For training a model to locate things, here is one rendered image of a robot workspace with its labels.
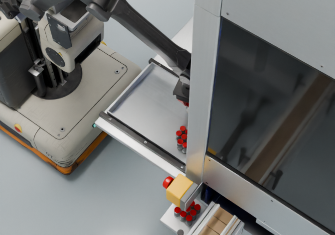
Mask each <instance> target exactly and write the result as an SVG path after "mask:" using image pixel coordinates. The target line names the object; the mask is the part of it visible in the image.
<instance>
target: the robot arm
mask: <svg viewBox="0 0 335 235"><path fill-rule="evenodd" d="M63 1H65V0H0V10H1V11H2V13H3V14H4V15H5V16H6V18H7V19H13V18H15V17H16V16H17V15H18V14H19V13H20V12H21V13H22V14H24V15H25V16H26V17H28V18H30V19H32V20H34V21H41V19H42V18H43V16H44V15H45V12H46V11H47V10H48V9H49V8H50V7H52V6H54V5H56V4H59V3H61V2H63ZM81 1H82V2H83V3H85V4H86V5H87V6H86V10H87V11H88V12H90V13H91V14H92V15H93V16H95V17H96V18H97V19H98V20H100V21H102V22H107V21H108V20H109V19H110V18H112V19H114V20H116V21H117V22H118V23H120V24H121V25H122V26H123V27H125V28H126V29H127V30H128V31H129V32H131V33H132V34H133V35H134V36H136V37H137V38H138V39H139V40H141V41H142V42H143V43H144V44H146V45H147V46H148V47H149V48H150V49H152V50H153V51H154V52H156V53H157V54H158V55H159V56H161V57H162V58H163V59H164V60H165V62H166V63H167V65H168V66H169V67H170V68H171V69H172V71H173V72H175V73H176V74H177V75H178V76H179V80H178V82H177V84H176V86H175V88H174V90H173V95H176V99H177V100H178V101H179V102H181V103H182V104H183V105H184V106H186V103H189V90H190V70H191V53H190V52H189V51H187V50H186V49H183V48H181V47H180V46H178V45H177V44H175V43H174V42H173V41H172V40H170V39H169V38H168V37H167V36H166V35H164V34H163V33H162V32H161V31H160V30H159V29H157V28H156V27H155V26H154V25H153V24H152V23H150V22H149V21H148V20H147V19H146V18H144V17H143V16H142V15H141V14H140V13H139V12H137V11H136V10H135V9H134V8H133V7H132V6H131V5H130V4H129V3H128V2H127V1H126V0H81Z"/></svg>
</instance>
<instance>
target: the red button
mask: <svg viewBox="0 0 335 235"><path fill-rule="evenodd" d="M173 180H174V179H173V178H172V177H170V176H168V177H166V178H165V179H164V181H163V187H164V188H165V189H167V188H168V186H169V185H170V184H171V183H172V182H173Z"/></svg>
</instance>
